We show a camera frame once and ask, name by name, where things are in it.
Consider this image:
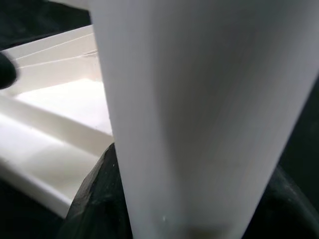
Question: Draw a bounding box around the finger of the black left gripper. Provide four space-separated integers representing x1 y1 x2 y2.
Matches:
0 51 17 90

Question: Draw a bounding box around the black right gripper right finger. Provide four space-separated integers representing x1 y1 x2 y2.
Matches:
243 166 319 239

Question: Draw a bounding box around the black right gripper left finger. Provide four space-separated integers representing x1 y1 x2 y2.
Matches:
58 141 133 239

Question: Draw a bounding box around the white plastic children table top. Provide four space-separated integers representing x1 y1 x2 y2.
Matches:
0 23 116 220

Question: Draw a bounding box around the white plastic table leg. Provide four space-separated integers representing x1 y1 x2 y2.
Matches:
88 0 319 239

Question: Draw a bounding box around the black table cloth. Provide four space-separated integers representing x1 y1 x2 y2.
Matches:
0 0 319 239

